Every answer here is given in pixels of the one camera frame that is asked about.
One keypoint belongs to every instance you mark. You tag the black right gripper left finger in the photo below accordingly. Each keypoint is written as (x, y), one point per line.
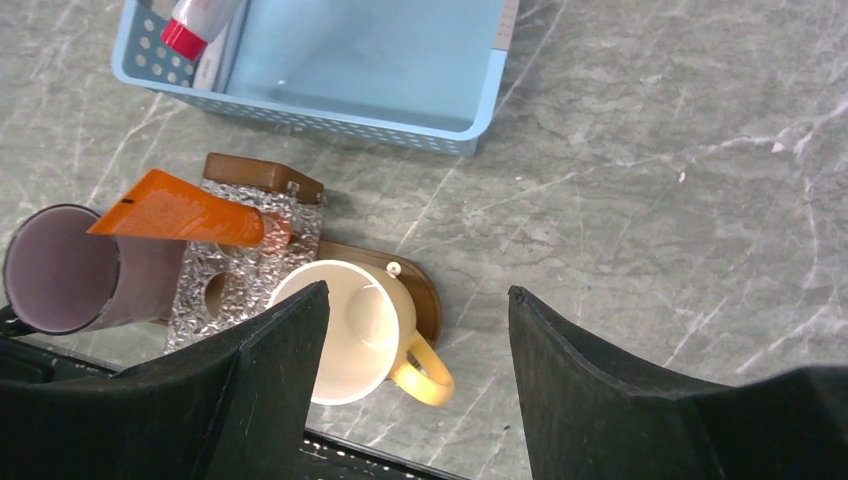
(296, 329)

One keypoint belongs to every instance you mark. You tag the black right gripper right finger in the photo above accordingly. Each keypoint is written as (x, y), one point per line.
(592, 410)

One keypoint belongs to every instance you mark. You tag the clear acrylic holder wooden base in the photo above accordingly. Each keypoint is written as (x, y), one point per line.
(221, 286)

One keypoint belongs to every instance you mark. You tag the yellow mug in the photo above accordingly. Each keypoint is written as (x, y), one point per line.
(371, 336)

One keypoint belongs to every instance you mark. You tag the brown oval wooden tray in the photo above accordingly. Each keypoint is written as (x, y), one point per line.
(426, 299)

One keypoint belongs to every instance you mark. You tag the orange toothpaste tube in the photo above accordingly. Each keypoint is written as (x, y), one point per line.
(163, 206)

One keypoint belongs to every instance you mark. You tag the purple grey mug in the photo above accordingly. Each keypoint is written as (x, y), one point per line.
(60, 279)

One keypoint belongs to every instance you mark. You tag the light blue plastic basket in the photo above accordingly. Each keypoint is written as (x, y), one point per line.
(419, 74)

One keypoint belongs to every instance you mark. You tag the white toothpaste tube red cap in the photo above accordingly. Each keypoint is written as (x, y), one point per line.
(196, 23)

